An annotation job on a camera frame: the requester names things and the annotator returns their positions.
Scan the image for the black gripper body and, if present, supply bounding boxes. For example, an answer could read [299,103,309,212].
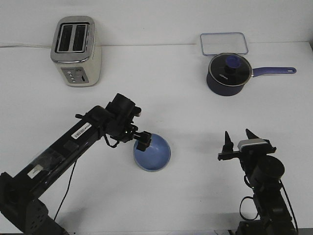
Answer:
[107,124,142,142]
[218,145,276,171]

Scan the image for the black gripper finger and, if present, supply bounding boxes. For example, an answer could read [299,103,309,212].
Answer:
[136,141,150,151]
[139,131,152,143]
[246,128,259,140]
[222,131,234,153]

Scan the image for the blue bowl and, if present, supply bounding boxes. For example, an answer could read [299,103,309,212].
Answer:
[133,133,171,171]

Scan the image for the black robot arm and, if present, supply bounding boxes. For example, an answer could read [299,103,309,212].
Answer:
[218,129,299,235]
[0,94,151,235]

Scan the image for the dark blue saucepan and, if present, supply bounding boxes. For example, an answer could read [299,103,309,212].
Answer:
[206,67,297,96]

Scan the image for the glass pot lid blue knob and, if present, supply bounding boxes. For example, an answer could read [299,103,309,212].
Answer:
[208,52,252,76]

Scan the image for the silver cream two-slot toaster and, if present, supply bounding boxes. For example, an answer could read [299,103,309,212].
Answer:
[50,16,102,87]

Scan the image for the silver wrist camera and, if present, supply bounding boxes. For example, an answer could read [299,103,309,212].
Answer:
[132,106,142,117]
[237,138,268,152]

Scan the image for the white toaster power cord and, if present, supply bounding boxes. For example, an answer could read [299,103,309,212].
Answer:
[0,43,53,49]

